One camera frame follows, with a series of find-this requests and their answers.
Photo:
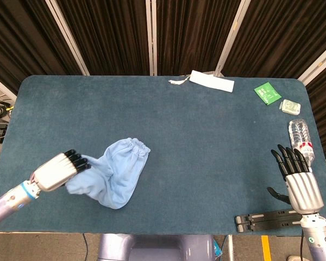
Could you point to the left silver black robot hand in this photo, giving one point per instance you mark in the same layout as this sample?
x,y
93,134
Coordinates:
x,y
54,172

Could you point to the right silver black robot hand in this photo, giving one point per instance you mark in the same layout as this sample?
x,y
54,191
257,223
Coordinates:
x,y
304,190

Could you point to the light blue sweatpants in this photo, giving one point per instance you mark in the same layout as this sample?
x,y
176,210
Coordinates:
x,y
116,176

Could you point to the black phone stand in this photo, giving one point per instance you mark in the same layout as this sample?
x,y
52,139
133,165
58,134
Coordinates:
x,y
260,220

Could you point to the clear plastic water bottle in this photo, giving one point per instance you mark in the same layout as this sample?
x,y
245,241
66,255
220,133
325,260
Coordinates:
x,y
298,130

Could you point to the small clear wrapped packet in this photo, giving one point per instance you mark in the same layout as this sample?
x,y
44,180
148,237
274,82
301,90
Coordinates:
x,y
290,106

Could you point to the small blue plastic item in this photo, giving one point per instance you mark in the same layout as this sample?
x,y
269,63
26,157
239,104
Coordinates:
x,y
218,248

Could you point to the green foil packet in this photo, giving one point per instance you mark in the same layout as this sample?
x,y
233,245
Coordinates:
x,y
267,93

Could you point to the blue felt table cover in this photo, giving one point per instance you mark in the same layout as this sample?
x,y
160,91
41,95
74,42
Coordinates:
x,y
193,149

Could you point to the lilac robot torso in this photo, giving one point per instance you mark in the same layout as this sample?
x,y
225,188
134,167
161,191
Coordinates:
x,y
157,248

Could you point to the long white paper tag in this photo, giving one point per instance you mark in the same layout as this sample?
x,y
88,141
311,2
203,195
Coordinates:
x,y
212,81

